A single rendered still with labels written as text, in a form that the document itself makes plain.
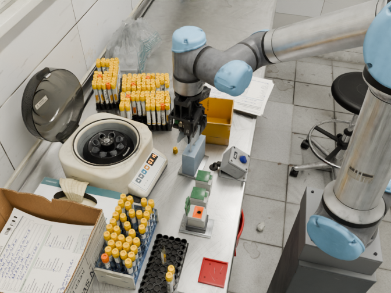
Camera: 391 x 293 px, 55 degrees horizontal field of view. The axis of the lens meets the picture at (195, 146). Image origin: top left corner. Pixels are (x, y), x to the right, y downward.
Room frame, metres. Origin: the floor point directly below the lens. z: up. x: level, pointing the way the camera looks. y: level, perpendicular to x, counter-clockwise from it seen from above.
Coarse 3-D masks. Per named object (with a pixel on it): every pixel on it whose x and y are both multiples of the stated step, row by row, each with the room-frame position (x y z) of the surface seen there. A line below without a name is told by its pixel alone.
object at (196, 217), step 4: (192, 208) 0.57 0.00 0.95; (196, 208) 0.57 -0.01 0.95; (200, 208) 0.57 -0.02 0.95; (192, 212) 0.55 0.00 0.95; (196, 212) 0.55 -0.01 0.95; (200, 212) 0.56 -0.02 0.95; (204, 212) 0.56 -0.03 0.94; (188, 216) 0.54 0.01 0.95; (192, 216) 0.54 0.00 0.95; (196, 216) 0.54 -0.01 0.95; (200, 216) 0.54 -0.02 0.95; (204, 216) 0.55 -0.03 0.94; (188, 220) 0.54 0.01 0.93; (192, 220) 0.54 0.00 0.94; (196, 220) 0.54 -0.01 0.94; (200, 220) 0.53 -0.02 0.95; (204, 220) 0.53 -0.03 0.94; (188, 224) 0.54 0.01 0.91; (192, 224) 0.54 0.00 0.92; (196, 224) 0.54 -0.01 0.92; (200, 224) 0.53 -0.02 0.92; (204, 224) 0.54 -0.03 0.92
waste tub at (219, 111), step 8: (208, 104) 1.01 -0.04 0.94; (216, 104) 1.01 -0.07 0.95; (224, 104) 1.00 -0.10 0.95; (232, 104) 1.00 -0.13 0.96; (208, 112) 1.01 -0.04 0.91; (216, 112) 1.01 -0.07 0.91; (224, 112) 1.00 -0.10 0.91; (232, 112) 0.94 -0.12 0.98; (208, 120) 0.99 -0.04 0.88; (216, 120) 0.99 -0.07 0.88; (224, 120) 0.99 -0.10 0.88; (208, 128) 0.88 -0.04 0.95; (216, 128) 0.88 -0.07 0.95; (224, 128) 0.88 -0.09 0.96; (208, 136) 0.88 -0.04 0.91; (216, 136) 0.88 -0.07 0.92; (224, 136) 0.88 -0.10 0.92; (216, 144) 0.88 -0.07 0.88; (224, 144) 0.88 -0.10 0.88
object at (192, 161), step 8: (200, 136) 0.82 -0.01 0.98; (200, 144) 0.78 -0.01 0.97; (184, 152) 0.75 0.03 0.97; (192, 152) 0.75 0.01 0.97; (200, 152) 0.78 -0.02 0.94; (184, 160) 0.74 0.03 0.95; (192, 160) 0.73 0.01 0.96; (200, 160) 0.78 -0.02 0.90; (184, 168) 0.74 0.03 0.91; (192, 168) 0.73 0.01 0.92; (200, 168) 0.77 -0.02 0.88; (192, 176) 0.73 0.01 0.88
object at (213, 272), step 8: (208, 264) 0.44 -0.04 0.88; (216, 264) 0.45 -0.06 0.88; (224, 264) 0.45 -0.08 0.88; (200, 272) 0.42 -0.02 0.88; (208, 272) 0.42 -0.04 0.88; (216, 272) 0.42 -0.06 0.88; (224, 272) 0.42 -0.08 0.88; (200, 280) 0.40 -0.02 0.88; (208, 280) 0.40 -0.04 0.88; (216, 280) 0.40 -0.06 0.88; (224, 280) 0.40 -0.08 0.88
